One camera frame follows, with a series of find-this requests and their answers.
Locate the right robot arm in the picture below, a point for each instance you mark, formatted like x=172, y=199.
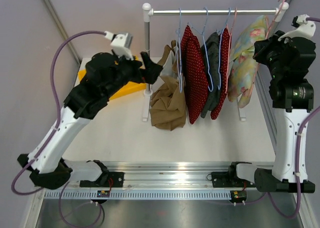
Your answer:
x=288, y=59

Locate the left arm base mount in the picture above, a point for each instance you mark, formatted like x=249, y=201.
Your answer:
x=116, y=179

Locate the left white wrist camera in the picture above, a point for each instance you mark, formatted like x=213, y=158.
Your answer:
x=120, y=44

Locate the red polka-dot skirt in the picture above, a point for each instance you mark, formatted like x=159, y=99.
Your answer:
x=196, y=83
x=223, y=69

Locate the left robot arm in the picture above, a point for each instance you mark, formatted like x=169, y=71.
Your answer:
x=47, y=167

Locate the yellow plastic tray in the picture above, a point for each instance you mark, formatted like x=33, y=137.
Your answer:
x=99, y=77

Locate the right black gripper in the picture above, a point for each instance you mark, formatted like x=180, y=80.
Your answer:
x=263, y=47

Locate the floral pastel skirt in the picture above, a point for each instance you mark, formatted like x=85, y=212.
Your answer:
x=244, y=67

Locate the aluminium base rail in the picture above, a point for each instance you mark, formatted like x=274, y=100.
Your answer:
x=167, y=175

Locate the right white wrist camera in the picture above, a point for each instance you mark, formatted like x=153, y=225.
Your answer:
x=304, y=27

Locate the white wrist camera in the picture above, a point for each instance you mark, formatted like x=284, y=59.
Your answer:
x=120, y=44
x=304, y=27

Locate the grey dotted skirt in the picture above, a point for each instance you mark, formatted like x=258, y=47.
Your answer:
x=213, y=48

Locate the white metal clothes rack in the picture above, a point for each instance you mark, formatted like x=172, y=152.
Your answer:
x=148, y=12

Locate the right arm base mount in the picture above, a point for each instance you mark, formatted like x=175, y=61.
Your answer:
x=226, y=180

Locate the white slotted cable duct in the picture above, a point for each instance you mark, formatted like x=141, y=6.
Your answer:
x=140, y=195

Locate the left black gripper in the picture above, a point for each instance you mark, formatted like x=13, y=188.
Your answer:
x=148, y=75

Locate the tan skirt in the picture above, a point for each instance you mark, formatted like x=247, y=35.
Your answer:
x=167, y=104

